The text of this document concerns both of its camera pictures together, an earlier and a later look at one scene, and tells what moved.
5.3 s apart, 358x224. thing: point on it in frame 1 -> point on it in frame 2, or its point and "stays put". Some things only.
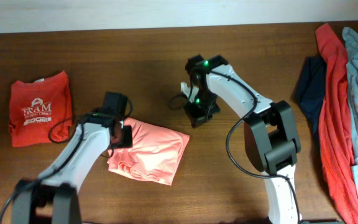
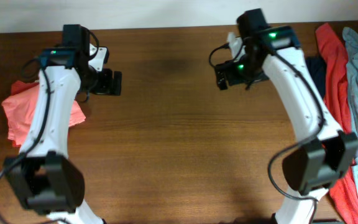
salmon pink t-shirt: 155,155 -> 20,109
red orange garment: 335,133 stays put
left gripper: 127,140 -> 106,87
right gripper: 195,115 -> 232,78
